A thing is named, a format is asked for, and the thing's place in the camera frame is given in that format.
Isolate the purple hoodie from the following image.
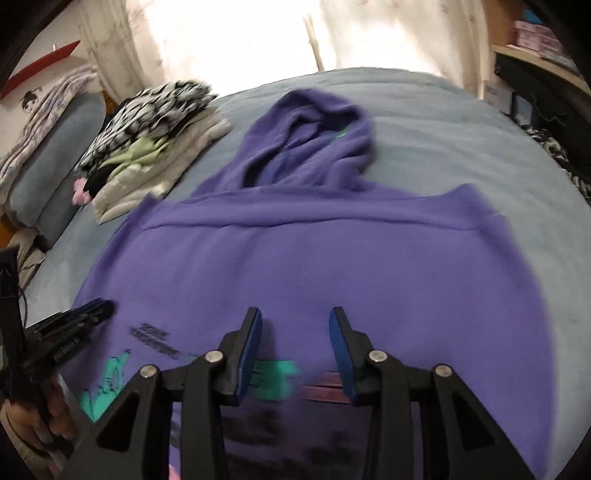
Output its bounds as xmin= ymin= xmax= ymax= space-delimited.
xmin=63 ymin=90 xmax=553 ymax=479

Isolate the black white clothes pile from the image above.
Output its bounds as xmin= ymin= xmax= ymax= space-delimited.
xmin=522 ymin=125 xmax=590 ymax=204

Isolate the left human hand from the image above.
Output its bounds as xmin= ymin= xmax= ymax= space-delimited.
xmin=2 ymin=373 xmax=77 ymax=455

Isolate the grey blue pillow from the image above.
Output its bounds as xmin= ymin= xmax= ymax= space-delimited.
xmin=5 ymin=93 xmax=106 ymax=248

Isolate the pink small plush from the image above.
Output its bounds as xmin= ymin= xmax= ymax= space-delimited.
xmin=71 ymin=177 xmax=94 ymax=206

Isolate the black folded garment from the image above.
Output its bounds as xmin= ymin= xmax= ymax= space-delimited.
xmin=84 ymin=165 xmax=116 ymax=198

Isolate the cream folded garment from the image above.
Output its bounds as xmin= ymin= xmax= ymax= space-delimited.
xmin=92 ymin=108 xmax=231 ymax=224

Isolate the light green folded garment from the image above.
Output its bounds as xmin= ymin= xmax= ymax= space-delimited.
xmin=99 ymin=137 xmax=174 ymax=181

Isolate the black white patterned garment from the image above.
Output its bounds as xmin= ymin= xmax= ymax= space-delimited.
xmin=75 ymin=80 xmax=216 ymax=174

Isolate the floral patterned pillow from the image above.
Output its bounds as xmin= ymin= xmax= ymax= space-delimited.
xmin=1 ymin=64 xmax=98 ymax=190

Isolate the light blue fleece blanket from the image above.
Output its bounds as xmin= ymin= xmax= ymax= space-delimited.
xmin=26 ymin=69 xmax=590 ymax=479

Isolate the cream window curtain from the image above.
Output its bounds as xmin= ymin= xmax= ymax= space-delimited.
xmin=75 ymin=1 xmax=493 ymax=100

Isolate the pink boxes stack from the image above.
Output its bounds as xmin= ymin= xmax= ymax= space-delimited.
xmin=510 ymin=21 xmax=564 ymax=52

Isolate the wooden wall shelf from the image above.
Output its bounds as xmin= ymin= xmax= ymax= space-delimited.
xmin=491 ymin=45 xmax=590 ymax=95

